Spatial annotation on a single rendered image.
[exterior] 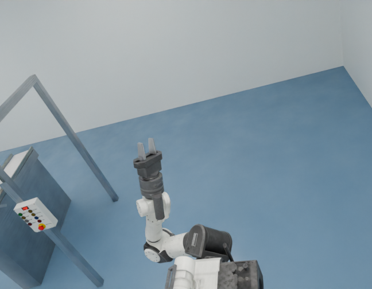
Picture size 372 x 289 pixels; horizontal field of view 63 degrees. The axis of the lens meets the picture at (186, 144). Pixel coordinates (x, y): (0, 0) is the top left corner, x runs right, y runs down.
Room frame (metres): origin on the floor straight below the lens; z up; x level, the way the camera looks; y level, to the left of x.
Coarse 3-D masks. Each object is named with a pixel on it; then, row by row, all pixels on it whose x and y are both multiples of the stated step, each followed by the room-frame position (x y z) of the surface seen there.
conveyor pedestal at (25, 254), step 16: (32, 176) 3.11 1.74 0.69; (48, 176) 3.32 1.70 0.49; (32, 192) 2.94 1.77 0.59; (48, 192) 3.14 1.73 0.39; (64, 192) 3.36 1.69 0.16; (48, 208) 2.96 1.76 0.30; (64, 208) 3.17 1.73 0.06; (0, 224) 2.37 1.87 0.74; (16, 224) 2.50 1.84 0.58; (0, 240) 2.25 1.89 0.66; (16, 240) 2.36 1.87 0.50; (32, 240) 2.49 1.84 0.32; (48, 240) 2.64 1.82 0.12; (0, 256) 2.20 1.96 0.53; (16, 256) 2.24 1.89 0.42; (32, 256) 2.36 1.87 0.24; (48, 256) 2.49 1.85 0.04; (16, 272) 2.21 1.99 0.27; (32, 272) 2.23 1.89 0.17
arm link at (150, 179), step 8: (160, 152) 0.95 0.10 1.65; (136, 160) 0.92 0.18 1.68; (144, 160) 0.91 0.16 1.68; (152, 160) 0.91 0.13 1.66; (160, 160) 0.93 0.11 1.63; (136, 168) 0.89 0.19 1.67; (144, 168) 0.88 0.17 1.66; (152, 168) 0.90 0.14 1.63; (160, 168) 0.92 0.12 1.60; (144, 176) 0.88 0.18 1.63; (152, 176) 0.89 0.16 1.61; (160, 176) 0.90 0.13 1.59; (144, 184) 0.88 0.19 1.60; (152, 184) 0.87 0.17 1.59; (160, 184) 0.88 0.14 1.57
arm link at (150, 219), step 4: (164, 192) 0.92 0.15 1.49; (164, 196) 0.90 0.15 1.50; (168, 196) 0.90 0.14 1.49; (168, 200) 0.89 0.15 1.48; (168, 204) 0.88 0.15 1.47; (168, 208) 0.88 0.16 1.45; (164, 212) 0.90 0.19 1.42; (168, 212) 0.89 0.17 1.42; (148, 216) 0.92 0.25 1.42; (152, 216) 0.91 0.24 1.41; (168, 216) 0.89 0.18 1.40; (148, 220) 0.90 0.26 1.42; (152, 220) 0.89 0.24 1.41; (156, 220) 0.89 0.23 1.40; (160, 220) 0.88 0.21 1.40; (148, 224) 0.90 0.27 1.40; (152, 224) 0.88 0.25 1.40; (156, 224) 0.88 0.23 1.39
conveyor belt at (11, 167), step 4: (24, 152) 3.37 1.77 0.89; (16, 156) 3.36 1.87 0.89; (20, 156) 3.31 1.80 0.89; (24, 156) 3.26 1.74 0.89; (28, 156) 3.23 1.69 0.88; (12, 160) 3.30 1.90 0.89; (16, 160) 3.25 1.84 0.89; (20, 160) 3.20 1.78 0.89; (8, 164) 3.24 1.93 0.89; (12, 164) 3.19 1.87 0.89; (16, 164) 3.14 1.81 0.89; (8, 168) 3.13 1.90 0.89; (12, 168) 3.09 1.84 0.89; (16, 168) 3.05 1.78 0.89; (8, 172) 3.03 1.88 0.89; (12, 172) 2.99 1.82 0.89
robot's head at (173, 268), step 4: (168, 268) 0.60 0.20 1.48; (172, 268) 0.59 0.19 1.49; (168, 272) 0.59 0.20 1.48; (172, 272) 0.57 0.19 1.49; (168, 276) 0.57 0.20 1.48; (172, 276) 0.56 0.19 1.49; (168, 280) 0.56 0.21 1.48; (172, 280) 0.55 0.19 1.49; (168, 284) 0.55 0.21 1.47; (172, 284) 0.54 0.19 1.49; (168, 288) 0.53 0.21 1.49; (172, 288) 0.53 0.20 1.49; (176, 288) 0.53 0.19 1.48; (180, 288) 0.52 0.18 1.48
